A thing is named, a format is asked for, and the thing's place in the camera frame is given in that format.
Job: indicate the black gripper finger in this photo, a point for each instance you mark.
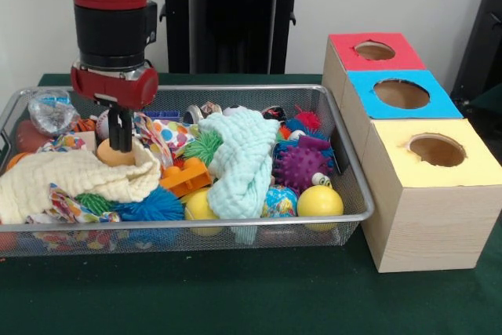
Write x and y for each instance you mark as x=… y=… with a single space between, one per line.
x=126 y=131
x=113 y=129

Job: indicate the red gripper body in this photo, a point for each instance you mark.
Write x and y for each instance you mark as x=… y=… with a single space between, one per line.
x=129 y=89

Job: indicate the crushed clear plastic bottle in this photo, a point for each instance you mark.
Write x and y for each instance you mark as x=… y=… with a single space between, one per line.
x=53 y=113

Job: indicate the mint green cloth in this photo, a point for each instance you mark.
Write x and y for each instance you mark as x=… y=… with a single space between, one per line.
x=243 y=166

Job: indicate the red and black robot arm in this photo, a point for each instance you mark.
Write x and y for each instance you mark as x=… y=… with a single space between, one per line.
x=110 y=29

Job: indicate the shallow metal mesh bin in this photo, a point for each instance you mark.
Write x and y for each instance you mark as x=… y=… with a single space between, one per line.
x=306 y=93

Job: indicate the wooden box with three holes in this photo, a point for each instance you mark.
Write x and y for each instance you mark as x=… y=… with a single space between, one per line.
x=427 y=213

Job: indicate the tan foam ball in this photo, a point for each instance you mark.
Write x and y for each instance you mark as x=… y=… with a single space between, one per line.
x=106 y=156

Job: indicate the cream yellow cloth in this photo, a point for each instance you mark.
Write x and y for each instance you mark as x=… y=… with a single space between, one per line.
x=59 y=174

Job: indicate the orange plastic block toy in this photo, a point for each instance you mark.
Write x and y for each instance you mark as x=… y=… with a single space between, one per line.
x=186 y=178

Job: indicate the globe print ball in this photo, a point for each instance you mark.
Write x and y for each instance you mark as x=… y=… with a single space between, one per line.
x=280 y=201

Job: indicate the purple spiky ball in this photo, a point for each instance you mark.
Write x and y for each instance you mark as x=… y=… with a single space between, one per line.
x=302 y=162

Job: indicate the dark green table cloth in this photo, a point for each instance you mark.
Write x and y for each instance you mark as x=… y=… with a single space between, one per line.
x=235 y=296

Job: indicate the yellow smooth ball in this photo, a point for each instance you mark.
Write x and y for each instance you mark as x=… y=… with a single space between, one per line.
x=319 y=203

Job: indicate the black chair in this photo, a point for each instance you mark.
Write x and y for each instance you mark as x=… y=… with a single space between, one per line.
x=484 y=37

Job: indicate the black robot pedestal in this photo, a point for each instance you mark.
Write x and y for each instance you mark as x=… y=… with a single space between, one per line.
x=235 y=17

